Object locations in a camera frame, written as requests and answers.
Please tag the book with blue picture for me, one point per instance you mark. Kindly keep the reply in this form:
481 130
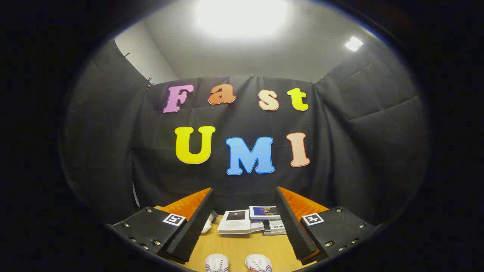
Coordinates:
264 212

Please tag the white plush toy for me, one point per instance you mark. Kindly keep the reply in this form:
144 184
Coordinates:
206 226

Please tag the small ceiling light panel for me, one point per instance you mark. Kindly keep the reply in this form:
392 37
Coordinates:
353 44

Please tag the white striped canvas shoe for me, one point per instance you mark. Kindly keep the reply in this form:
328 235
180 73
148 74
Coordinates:
216 263
258 263

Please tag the large ceiling light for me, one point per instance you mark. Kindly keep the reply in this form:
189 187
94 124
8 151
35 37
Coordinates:
242 17

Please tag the book with teal cover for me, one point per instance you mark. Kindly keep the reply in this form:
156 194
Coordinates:
276 225

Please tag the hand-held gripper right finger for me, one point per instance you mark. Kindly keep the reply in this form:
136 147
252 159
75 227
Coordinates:
297 230

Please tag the white book with dark picture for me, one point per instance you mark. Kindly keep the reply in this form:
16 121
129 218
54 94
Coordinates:
234 223

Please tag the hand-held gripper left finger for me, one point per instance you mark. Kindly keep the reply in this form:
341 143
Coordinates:
193 230

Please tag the dark grey book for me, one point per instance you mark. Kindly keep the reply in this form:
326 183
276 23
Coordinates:
273 233

